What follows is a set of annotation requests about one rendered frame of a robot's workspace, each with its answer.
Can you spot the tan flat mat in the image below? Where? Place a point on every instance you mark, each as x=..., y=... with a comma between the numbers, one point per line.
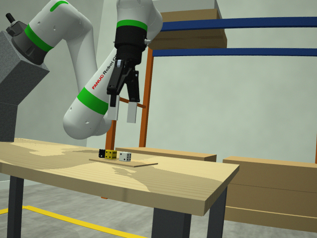
x=132, y=163

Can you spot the yellow die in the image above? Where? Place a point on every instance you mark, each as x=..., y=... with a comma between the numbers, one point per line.
x=111, y=154

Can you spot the black die with white pips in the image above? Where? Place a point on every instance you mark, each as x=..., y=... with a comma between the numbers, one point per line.
x=102, y=153

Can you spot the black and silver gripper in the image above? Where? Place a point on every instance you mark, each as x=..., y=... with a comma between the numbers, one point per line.
x=124, y=72

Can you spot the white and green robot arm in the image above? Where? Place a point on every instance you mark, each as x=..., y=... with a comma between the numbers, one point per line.
x=138, y=23

